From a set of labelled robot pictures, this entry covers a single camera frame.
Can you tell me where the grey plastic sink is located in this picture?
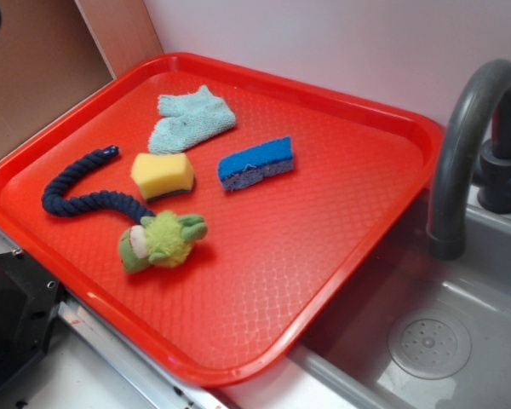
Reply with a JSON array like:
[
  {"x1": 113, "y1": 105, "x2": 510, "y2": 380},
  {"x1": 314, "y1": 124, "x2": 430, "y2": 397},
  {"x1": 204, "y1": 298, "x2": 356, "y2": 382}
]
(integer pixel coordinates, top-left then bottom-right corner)
[{"x1": 290, "y1": 196, "x2": 511, "y2": 408}]

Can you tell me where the grey toy faucet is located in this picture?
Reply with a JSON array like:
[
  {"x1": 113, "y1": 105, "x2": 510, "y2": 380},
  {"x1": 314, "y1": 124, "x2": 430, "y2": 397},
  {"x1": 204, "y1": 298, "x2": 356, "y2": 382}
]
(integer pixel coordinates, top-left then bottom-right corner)
[{"x1": 427, "y1": 59, "x2": 511, "y2": 260}]

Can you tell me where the yellow sponge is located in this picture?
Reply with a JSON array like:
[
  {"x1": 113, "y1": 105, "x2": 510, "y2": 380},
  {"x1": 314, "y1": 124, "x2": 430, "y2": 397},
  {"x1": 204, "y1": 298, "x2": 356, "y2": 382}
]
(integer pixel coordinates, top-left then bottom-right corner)
[{"x1": 130, "y1": 153, "x2": 195, "y2": 201}]

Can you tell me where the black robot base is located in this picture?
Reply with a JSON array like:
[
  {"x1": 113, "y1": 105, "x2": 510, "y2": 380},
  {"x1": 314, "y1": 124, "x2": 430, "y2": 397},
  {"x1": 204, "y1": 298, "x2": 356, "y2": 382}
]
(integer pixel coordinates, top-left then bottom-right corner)
[{"x1": 0, "y1": 251, "x2": 63, "y2": 392}]

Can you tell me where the brown cardboard panel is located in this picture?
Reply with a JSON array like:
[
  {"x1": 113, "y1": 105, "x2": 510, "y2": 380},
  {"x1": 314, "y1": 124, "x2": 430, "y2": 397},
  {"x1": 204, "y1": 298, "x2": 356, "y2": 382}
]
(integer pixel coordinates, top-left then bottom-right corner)
[{"x1": 0, "y1": 1, "x2": 163, "y2": 159}]

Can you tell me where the light blue cloth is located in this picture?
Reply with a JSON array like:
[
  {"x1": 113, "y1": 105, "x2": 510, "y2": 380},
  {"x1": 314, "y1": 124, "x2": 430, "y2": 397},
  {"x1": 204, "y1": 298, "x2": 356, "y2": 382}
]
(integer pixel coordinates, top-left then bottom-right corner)
[{"x1": 148, "y1": 85, "x2": 237, "y2": 154}]

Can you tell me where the green plush rope toy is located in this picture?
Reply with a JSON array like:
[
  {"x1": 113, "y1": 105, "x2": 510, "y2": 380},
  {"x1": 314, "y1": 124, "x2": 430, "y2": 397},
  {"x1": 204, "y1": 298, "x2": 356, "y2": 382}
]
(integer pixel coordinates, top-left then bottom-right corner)
[{"x1": 41, "y1": 145, "x2": 208, "y2": 274}]

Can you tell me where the red plastic tray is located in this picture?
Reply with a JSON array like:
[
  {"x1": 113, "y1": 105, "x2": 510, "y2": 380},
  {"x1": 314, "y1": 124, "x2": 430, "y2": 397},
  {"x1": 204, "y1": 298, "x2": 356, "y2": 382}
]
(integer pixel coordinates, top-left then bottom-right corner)
[{"x1": 0, "y1": 53, "x2": 443, "y2": 387}]

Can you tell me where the blue sponge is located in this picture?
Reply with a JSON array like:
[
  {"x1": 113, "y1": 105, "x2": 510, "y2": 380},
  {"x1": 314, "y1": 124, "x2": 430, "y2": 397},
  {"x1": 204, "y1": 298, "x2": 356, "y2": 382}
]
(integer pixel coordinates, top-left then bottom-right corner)
[{"x1": 217, "y1": 136, "x2": 294, "y2": 191}]

